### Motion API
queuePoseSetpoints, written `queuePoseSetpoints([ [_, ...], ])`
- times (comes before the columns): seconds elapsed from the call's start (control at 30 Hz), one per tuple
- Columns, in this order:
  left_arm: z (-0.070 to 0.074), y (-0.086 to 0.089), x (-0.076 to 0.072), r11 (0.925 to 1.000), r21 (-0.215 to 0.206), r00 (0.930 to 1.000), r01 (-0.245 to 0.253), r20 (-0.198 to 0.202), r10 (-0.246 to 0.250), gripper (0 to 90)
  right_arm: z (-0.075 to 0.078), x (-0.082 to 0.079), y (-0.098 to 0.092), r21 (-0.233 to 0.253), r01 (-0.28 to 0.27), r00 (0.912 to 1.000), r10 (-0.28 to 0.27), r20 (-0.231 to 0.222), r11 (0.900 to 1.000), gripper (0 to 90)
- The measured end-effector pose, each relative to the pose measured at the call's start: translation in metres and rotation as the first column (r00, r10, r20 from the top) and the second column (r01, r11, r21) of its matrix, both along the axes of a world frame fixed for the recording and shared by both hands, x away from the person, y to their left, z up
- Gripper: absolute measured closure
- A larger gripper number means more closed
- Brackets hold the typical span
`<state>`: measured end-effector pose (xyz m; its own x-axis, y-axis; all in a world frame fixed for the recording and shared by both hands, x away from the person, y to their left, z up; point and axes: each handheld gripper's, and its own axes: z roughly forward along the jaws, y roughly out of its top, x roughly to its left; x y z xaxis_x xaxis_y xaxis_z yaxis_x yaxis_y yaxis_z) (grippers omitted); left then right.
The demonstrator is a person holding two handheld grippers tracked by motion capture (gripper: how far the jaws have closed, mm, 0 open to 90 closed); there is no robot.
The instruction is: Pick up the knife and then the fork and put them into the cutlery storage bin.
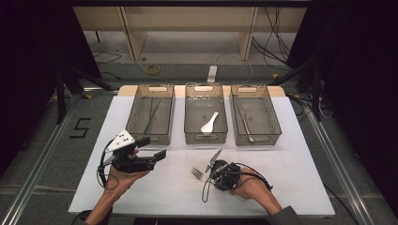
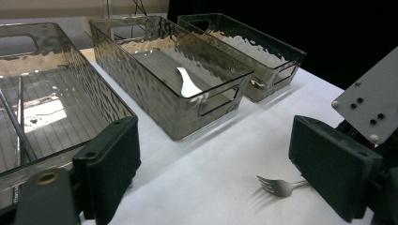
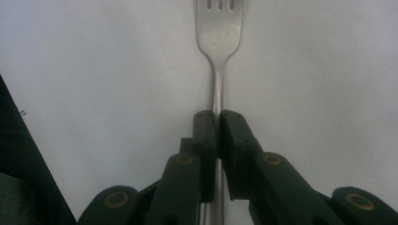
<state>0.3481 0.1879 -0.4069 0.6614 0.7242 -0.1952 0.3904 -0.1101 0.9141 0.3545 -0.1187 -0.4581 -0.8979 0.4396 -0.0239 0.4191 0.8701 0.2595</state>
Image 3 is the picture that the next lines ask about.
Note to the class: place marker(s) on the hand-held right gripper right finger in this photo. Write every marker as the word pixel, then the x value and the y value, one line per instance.
pixel 250 175

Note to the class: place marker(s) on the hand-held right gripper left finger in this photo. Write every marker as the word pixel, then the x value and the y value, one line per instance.
pixel 187 187

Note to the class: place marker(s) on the metal fork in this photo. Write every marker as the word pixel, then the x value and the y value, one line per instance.
pixel 219 34

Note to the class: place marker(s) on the white table sheet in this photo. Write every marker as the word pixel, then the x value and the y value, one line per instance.
pixel 109 78

